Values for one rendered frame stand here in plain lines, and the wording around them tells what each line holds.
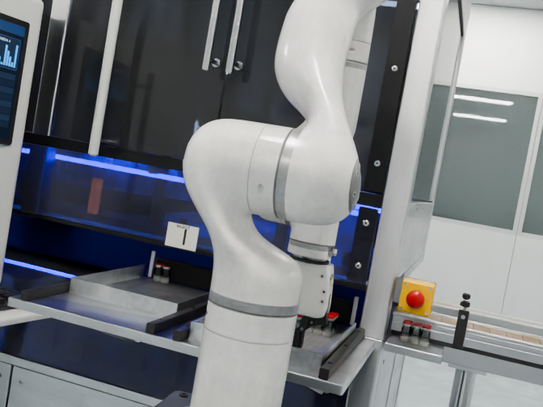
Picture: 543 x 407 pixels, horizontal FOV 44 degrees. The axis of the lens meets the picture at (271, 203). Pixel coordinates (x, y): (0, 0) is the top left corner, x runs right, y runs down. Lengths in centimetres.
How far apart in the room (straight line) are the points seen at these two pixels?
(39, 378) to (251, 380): 117
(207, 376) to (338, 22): 50
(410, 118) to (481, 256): 465
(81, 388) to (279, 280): 113
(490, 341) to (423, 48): 70
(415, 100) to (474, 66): 470
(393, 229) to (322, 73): 72
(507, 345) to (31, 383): 123
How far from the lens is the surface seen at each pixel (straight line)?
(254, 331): 85
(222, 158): 84
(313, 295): 121
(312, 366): 124
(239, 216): 87
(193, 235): 169
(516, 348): 169
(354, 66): 118
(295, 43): 93
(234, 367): 86
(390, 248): 156
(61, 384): 193
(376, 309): 158
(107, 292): 151
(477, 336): 168
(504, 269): 618
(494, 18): 635
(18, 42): 181
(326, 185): 81
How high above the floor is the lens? 123
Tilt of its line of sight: 3 degrees down
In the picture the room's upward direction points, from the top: 10 degrees clockwise
